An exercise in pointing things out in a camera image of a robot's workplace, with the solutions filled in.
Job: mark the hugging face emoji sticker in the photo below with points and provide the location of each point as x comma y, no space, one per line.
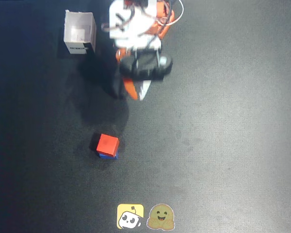
160,216

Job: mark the yellow robot sticker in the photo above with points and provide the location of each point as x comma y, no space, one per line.
129,216

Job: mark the blue cube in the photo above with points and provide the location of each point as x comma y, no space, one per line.
109,156

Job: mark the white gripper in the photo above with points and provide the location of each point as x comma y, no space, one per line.
142,87

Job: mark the red cube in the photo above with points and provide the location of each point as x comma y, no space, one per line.
108,144

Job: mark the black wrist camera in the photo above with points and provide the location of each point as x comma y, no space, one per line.
145,66

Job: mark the orange robot base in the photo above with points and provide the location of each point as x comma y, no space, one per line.
165,30

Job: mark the orange and white robot arm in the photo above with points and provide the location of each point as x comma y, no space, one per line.
133,19

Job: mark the white cardboard box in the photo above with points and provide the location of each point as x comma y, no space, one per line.
77,31

